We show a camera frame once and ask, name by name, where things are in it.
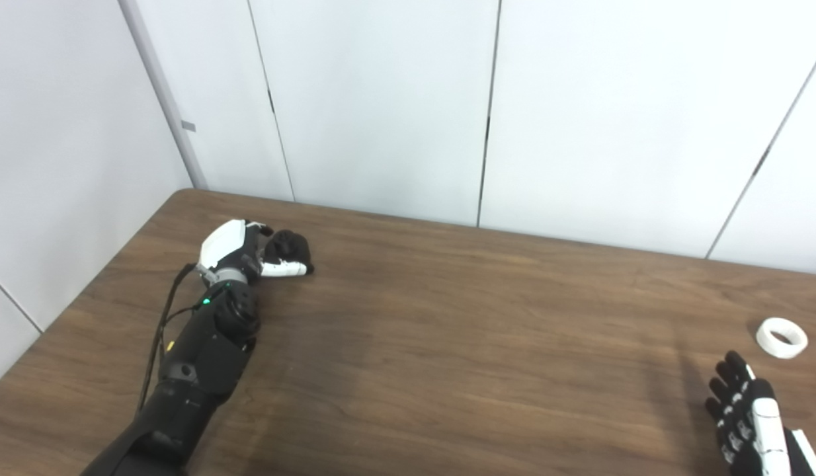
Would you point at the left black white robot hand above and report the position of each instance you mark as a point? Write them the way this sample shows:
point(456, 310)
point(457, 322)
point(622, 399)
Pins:
point(224, 241)

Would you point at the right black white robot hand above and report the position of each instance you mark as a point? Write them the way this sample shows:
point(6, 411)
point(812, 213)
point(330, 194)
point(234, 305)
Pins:
point(765, 423)

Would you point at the round black part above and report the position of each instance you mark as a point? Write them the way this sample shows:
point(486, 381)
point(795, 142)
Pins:
point(290, 246)

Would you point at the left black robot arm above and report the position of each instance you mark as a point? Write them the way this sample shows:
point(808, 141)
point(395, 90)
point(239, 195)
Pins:
point(203, 363)

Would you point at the gray wall corner post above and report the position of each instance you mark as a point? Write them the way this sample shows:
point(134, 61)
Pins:
point(163, 92)

